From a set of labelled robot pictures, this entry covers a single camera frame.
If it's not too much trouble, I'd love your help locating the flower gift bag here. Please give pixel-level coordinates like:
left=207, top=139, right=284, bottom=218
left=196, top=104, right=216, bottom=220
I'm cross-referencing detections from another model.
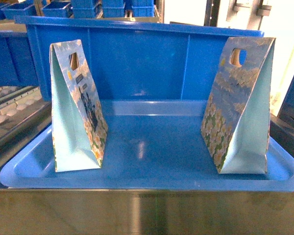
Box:
left=201, top=37, right=276, bottom=174
left=49, top=39, right=108, bottom=172

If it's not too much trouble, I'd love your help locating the roller conveyor track left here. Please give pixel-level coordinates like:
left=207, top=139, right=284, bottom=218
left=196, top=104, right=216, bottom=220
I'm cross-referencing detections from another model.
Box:
left=0, top=85, right=44, bottom=130

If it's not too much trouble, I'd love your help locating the blue plastic tray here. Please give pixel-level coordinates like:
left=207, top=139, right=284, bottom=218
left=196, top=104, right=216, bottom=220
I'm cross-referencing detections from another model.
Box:
left=0, top=100, right=294, bottom=192

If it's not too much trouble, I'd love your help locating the large blue crate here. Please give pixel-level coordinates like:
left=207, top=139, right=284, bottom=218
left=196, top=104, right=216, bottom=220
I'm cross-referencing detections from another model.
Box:
left=15, top=16, right=264, bottom=101

